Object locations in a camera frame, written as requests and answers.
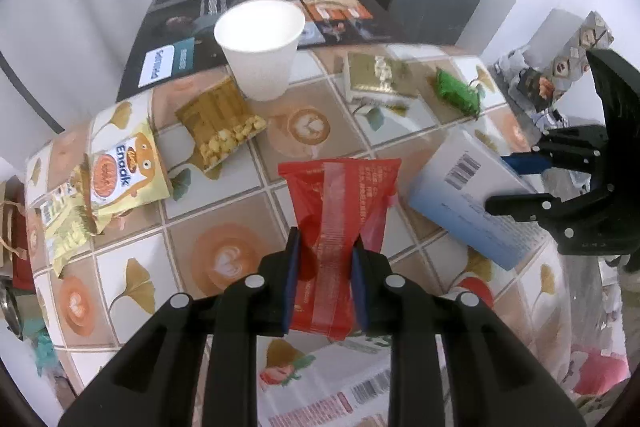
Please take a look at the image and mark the red snack packet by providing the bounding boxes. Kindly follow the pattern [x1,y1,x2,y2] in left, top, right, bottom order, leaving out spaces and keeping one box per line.
[277,157,402,342]

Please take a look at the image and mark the blue and white box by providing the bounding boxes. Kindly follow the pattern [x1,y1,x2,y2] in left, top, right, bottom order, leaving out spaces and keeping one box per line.
[407,127,551,272]

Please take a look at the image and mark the pile of crumpled wrappers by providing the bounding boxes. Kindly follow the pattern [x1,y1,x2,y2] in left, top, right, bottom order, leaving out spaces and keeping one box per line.
[492,47,573,130]

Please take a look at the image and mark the dark printed poster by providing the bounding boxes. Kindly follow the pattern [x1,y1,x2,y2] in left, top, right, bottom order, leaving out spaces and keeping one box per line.
[116,0,416,102]

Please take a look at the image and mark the ginkgo printed tablecloth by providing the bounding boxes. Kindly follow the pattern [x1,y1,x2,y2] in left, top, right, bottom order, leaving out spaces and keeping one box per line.
[22,42,576,427]

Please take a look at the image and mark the green candy packet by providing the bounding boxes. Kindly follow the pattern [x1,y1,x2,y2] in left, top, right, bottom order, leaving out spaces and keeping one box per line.
[434,68,483,116]

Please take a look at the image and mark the gold foil packet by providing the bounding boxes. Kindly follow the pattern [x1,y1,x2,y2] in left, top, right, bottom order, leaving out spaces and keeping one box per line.
[342,51,418,102]

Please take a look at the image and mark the pink printed cloth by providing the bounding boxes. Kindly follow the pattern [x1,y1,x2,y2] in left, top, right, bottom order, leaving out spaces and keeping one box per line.
[567,344,632,400]

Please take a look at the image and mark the yellow cartoon snack packet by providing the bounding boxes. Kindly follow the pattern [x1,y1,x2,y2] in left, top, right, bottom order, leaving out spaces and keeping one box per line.
[75,119,173,220]

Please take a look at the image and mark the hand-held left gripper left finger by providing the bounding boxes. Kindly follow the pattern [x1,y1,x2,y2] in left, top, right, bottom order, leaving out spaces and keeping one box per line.
[57,227,302,427]

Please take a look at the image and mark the white fruit-print carton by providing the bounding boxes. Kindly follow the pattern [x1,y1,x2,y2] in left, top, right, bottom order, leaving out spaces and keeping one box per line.
[257,339,396,427]

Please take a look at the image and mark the black pipe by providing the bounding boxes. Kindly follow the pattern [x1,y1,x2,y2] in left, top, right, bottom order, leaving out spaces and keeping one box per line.
[0,52,63,135]

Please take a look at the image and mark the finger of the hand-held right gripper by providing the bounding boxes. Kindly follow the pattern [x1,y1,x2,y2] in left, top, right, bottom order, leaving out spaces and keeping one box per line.
[484,192,617,229]
[500,126,607,178]

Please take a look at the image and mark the white paper cup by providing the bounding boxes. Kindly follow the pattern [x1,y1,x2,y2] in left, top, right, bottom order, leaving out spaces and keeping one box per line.
[214,0,307,102]

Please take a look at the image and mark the brown paper bag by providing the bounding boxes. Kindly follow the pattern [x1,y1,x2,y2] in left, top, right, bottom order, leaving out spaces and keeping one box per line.
[0,177,32,293]

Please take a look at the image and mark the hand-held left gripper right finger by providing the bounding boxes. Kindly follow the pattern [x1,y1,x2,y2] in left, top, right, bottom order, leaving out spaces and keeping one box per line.
[352,239,588,427]

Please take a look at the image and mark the patterned gift bag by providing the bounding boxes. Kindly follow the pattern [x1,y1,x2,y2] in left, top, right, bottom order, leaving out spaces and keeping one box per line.
[542,11,616,108]

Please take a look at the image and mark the gold corn snack packet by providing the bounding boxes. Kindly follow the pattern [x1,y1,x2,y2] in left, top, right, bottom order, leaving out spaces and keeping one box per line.
[174,77,268,180]

